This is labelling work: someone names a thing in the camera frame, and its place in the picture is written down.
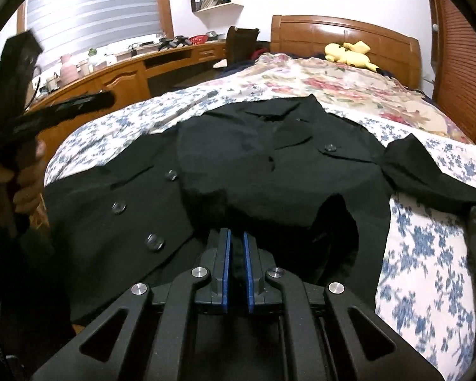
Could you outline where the wooden desk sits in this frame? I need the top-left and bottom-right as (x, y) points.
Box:
(24, 40), (228, 112)

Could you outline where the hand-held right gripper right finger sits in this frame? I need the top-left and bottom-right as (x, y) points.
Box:
(242, 231), (447, 381)

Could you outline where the dark wooden chair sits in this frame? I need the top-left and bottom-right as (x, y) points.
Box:
(225, 26), (260, 68)

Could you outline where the wooden headboard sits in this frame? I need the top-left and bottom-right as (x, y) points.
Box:
(270, 15), (421, 90)

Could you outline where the pink vase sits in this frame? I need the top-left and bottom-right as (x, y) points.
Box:
(59, 53), (80, 87)

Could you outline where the blue floral bed sheet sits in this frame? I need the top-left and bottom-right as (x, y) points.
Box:
(43, 83), (476, 378)

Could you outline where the louvered wooden wardrobe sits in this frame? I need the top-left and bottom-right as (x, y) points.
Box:
(424, 0), (476, 151)

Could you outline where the black coat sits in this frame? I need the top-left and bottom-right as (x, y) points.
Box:
(43, 94), (476, 322)

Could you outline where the person's left hand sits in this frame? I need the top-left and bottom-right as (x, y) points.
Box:
(0, 140), (47, 239)

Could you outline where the red floral quilt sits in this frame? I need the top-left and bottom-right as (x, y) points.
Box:
(222, 51), (461, 139)

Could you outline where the wooden window frame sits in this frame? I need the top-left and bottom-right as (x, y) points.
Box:
(155, 0), (176, 39)

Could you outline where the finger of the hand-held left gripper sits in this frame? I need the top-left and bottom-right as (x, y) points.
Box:
(14, 92), (116, 136)

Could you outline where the striped window blind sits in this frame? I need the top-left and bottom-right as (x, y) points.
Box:
(24, 0), (161, 73)

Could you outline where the yellow plush toy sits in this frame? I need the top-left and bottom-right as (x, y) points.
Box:
(324, 41), (379, 73)

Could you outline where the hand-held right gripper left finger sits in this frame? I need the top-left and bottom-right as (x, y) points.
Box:
(30, 227), (233, 381)

